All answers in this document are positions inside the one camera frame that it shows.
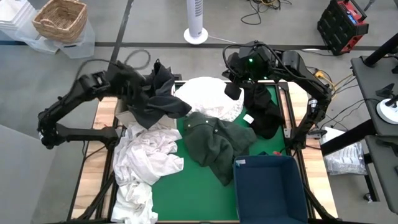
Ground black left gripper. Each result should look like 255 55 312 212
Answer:
107 60 147 105

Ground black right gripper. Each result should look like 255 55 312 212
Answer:
224 43 276 101

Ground black garment with white tag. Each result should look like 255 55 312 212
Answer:
241 81 285 140

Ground dark grey garment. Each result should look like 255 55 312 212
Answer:
129 58 193 130

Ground dark green jacket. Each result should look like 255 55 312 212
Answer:
182 111 258 187

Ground large white shirt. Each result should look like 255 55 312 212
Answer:
112 119 185 187

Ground small white shirt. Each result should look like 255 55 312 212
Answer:
110 181 159 224

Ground white fluffy garment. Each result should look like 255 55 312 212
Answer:
174 76 246 123

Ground beige fabric storage box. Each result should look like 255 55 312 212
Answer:
114 93 178 130

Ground clear plastic storage bin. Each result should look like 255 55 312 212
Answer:
27 18 96 60

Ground white tower fan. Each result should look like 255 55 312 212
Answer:
183 0 209 45

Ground wicker basket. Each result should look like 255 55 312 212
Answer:
32 0 89 44

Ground navy fabric storage bin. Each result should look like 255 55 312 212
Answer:
233 154 309 224

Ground green table mat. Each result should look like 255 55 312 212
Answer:
149 83 287 222

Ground red black power station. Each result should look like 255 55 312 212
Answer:
317 0 370 56

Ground black desk leg bar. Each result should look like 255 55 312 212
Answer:
320 119 379 157

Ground white plastic bin stack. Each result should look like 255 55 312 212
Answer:
0 0 41 43

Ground plastic bag with white contents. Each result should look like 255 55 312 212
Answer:
319 126 368 176

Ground black desk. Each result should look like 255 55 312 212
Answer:
364 134 398 215
350 54 398 136

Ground black monitor pole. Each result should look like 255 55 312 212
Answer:
363 32 398 68

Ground yellow power cord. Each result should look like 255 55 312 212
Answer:
313 70 355 100

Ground tangled floor cables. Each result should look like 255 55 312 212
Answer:
240 0 293 26

